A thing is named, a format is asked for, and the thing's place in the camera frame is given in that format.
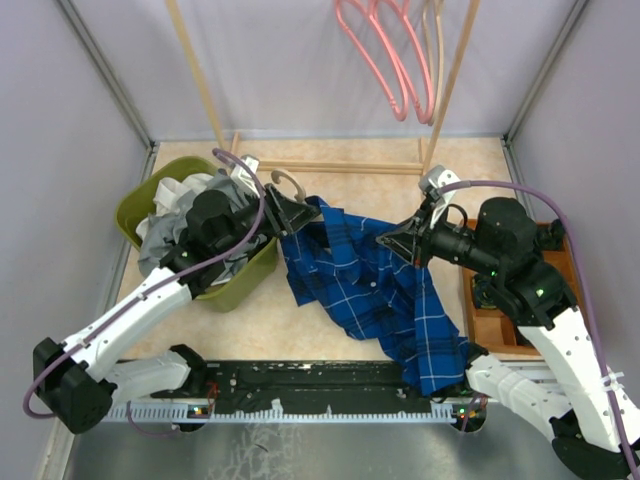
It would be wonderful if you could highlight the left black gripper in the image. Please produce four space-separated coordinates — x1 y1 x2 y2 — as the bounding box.
215 183 322 257

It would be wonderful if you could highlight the grey shirt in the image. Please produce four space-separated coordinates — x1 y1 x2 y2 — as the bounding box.
138 170 248 277

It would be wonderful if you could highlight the dark rolled cloth in tray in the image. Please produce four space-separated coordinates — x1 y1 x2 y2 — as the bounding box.
536 218 566 251

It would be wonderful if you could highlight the pink plastic hanger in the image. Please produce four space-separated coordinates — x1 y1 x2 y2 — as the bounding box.
368 1 436 125

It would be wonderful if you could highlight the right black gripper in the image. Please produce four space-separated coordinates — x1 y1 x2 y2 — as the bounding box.
376 197 503 277

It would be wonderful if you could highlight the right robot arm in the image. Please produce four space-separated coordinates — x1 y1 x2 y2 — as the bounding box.
377 197 639 479

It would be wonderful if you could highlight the wooden clothes rack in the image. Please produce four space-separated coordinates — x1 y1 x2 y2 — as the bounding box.
164 0 481 175

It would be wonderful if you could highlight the olive green plastic basket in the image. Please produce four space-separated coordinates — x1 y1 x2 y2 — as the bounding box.
115 156 278 313

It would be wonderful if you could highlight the white shirt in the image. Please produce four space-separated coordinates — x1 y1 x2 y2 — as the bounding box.
135 173 214 240

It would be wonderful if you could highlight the wooden hanger with blue shirt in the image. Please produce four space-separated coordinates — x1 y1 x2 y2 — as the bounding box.
270 168 307 202

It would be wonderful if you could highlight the wooden compartment tray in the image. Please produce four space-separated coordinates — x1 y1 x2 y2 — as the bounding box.
461 234 583 360

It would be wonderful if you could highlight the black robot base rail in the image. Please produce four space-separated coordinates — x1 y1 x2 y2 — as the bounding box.
106 360 488 433

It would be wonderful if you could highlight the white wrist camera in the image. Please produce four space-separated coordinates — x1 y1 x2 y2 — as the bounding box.
418 165 461 229
229 155 260 199

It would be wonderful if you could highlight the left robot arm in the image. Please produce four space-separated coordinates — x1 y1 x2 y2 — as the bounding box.
28 184 320 434

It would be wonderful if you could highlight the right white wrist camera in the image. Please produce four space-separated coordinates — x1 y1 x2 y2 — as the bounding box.
418 165 461 229

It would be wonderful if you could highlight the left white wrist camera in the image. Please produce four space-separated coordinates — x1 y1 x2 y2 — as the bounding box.
229 155 260 199

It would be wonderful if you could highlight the blue plaid shirt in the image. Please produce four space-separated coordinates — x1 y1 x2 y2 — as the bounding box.
281 196 470 396

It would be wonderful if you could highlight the light wooden hanger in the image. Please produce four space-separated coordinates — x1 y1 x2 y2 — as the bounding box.
421 0 444 126

